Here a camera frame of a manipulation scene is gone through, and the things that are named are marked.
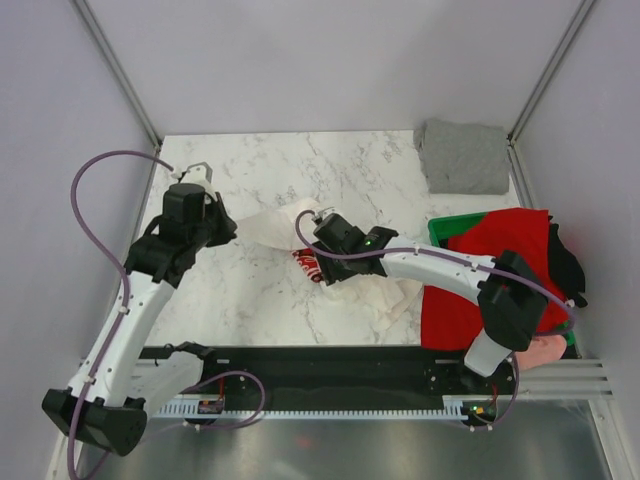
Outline green plastic bin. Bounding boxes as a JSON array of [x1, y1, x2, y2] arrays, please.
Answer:
[[427, 210, 576, 351]]

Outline aluminium frame post left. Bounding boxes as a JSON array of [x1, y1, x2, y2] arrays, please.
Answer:
[[69, 0, 162, 151]]

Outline aluminium frame post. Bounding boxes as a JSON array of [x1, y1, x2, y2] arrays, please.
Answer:
[[69, 0, 162, 151], [504, 0, 599, 144]]

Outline pink t shirt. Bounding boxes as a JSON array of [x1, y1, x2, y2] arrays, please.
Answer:
[[516, 335, 567, 371]]

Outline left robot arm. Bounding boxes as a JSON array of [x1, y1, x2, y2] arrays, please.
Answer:
[[42, 180, 236, 456]]

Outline black t shirt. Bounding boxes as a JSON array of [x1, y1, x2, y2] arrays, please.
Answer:
[[547, 216, 588, 309]]

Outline folded grey t shirt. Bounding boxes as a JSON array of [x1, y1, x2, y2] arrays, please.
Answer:
[[413, 118, 509, 195]]

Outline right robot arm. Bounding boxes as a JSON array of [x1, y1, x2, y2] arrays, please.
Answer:
[[311, 212, 549, 394]]

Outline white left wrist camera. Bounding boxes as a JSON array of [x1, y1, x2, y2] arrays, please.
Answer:
[[170, 162, 215, 197]]

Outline aluminium front rail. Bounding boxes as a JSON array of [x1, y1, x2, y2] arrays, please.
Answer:
[[74, 357, 614, 401]]

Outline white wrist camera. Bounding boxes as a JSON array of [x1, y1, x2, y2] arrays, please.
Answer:
[[170, 162, 215, 197], [312, 206, 336, 225]]

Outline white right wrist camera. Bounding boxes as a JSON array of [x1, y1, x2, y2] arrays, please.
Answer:
[[312, 206, 336, 225]]

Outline aluminium frame post right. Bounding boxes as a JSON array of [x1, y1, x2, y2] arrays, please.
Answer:
[[504, 0, 599, 144]]

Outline white slotted cable duct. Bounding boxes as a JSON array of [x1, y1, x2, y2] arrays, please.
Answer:
[[153, 395, 468, 421]]

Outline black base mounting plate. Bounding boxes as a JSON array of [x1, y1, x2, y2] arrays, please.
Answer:
[[139, 344, 519, 416]]

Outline white red printed t shirt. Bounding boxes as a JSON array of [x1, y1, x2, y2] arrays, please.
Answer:
[[237, 197, 422, 329]]

